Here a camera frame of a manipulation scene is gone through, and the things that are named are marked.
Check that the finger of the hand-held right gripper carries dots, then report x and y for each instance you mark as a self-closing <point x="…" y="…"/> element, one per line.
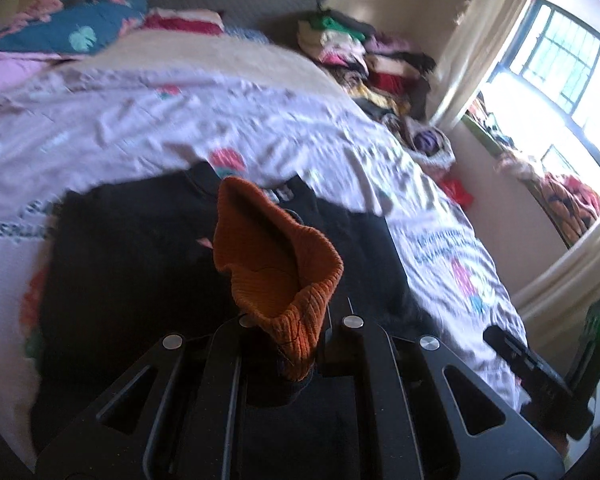
<point x="525" y="360"/>

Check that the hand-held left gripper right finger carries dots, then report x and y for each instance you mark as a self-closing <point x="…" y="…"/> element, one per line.
<point x="351" y="347"/>

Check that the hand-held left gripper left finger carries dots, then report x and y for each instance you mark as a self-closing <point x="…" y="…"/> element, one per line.
<point x="225" y="355"/>

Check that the orange knit beanie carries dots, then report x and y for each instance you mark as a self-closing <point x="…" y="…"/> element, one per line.
<point x="270" y="265"/>

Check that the black shirt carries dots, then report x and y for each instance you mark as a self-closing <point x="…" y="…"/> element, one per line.
<point x="130" y="260"/>

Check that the dark clothes on sill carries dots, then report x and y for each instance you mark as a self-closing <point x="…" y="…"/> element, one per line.
<point x="490" y="122"/>

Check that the pile of folded clothes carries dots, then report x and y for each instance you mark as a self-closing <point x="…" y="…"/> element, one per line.
<point x="365" y="60"/>

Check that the cream curtain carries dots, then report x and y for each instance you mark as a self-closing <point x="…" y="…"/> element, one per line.
<point x="485" y="35"/>
<point x="570" y="280"/>

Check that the orange patterned cloth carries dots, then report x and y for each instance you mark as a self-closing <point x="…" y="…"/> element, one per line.
<point x="570" y="205"/>

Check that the red plastic bag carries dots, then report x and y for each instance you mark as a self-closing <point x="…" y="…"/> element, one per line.
<point x="457" y="189"/>

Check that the pale pink cloth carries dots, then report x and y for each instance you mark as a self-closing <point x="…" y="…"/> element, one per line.
<point x="517" y="165"/>

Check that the bag with purple cloth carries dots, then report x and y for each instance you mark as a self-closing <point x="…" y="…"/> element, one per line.
<point x="427" y="142"/>

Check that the pink printed blanket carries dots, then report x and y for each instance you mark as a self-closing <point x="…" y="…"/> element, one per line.
<point x="180" y="115"/>

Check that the beige blanket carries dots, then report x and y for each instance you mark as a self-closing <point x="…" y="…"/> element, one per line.
<point x="205" y="52"/>

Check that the barred window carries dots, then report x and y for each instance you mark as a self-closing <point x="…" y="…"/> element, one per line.
<point x="565" y="55"/>

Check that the blue patterned cloth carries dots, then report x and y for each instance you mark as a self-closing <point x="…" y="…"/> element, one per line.
<point x="247" y="35"/>

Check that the red and cream folded cloth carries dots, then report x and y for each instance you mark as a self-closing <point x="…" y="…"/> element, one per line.
<point x="182" y="21"/>

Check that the blue leaf print pillow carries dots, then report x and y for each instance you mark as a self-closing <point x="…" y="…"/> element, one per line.
<point x="55" y="27"/>

